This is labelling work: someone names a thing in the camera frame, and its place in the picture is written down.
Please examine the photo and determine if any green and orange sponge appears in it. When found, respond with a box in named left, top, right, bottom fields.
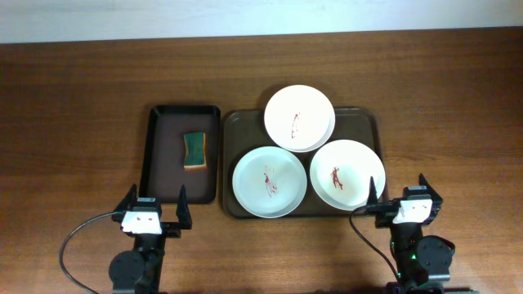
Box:
left=184, top=131, right=207, bottom=170

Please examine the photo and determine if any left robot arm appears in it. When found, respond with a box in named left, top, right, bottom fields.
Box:
left=109, top=185, right=193, bottom=294

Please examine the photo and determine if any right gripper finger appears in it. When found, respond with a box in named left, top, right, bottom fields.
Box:
left=366, top=176, right=378, bottom=205
left=418, top=173, right=441, bottom=201

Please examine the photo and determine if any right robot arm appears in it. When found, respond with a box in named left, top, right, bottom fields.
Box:
left=364, top=175, right=474, bottom=294

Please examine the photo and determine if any small black tray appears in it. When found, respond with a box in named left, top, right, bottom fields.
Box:
left=139, top=105, right=221, bottom=204

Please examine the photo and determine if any white plate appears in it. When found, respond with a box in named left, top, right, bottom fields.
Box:
left=310, top=140, right=386, bottom=211
left=264, top=85, right=336, bottom=153

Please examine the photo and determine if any pale blue-white plate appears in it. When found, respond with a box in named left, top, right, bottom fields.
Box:
left=232, top=146, right=307, bottom=219

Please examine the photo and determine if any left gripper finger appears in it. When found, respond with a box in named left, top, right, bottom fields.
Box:
left=176, top=185, right=192, bottom=224
left=114, top=184, right=137, bottom=212

